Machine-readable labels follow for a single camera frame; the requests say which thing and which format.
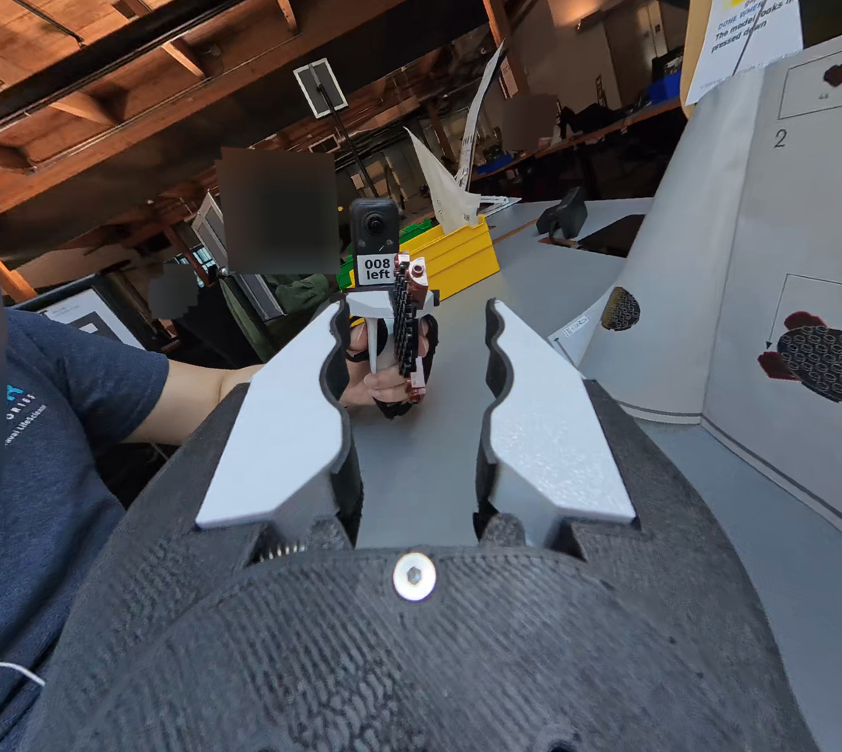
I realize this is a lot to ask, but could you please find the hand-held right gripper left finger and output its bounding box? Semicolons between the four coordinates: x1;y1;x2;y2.
195;298;363;542

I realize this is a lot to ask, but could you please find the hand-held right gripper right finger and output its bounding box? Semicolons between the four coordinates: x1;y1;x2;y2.
475;297;638;544

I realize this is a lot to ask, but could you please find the round black brick plate model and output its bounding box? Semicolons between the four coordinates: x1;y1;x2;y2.
391;252;433;404

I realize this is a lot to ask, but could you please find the yellow plastic bin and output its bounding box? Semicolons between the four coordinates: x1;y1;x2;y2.
408;214;501;303

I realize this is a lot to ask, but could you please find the white building instruction booklet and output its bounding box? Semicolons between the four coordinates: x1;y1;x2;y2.
549;35;842;532

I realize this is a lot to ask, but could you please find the person's left forearm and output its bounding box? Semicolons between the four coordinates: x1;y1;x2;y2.
121;362;267;445

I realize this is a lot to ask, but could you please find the grey desk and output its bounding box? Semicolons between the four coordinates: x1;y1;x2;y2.
316;196;842;752

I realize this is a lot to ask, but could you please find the person's left hand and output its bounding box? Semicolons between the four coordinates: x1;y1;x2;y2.
341;321;435;408

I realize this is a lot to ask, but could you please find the white plastic bag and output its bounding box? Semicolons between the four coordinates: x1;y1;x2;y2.
403;40;522;234

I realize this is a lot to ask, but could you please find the white framed panel on pole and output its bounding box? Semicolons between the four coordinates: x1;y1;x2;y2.
293;57;350;120

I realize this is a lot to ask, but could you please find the black stand device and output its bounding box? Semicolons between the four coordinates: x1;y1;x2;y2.
536;186;588;240

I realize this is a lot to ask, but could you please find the black framed marker sign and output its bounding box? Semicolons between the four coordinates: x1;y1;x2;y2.
13;275;147;351

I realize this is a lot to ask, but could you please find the person's blue shirt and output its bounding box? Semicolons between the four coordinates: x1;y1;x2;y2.
0;308;171;752

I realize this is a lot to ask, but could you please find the white instruction poster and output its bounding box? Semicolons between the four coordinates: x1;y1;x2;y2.
684;0;806;107

